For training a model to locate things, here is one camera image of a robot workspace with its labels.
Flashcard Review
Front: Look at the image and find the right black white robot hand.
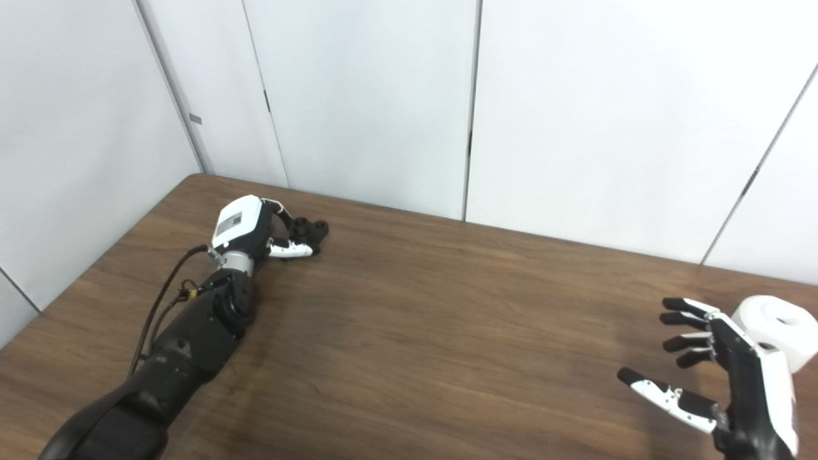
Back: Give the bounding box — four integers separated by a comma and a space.
617, 297, 799, 460

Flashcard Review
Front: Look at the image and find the black plastic holder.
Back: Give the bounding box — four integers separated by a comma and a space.
291, 217, 330, 248

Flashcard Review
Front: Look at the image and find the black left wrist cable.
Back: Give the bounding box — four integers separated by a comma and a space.
128, 245, 223, 378

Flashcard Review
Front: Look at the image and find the thin wire with yellow connector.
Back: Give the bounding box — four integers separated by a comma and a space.
171, 279, 215, 305

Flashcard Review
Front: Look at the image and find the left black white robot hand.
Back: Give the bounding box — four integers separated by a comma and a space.
211, 195, 318, 259

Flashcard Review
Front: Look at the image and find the round white plastic piece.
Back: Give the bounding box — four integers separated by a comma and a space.
730, 295, 818, 374

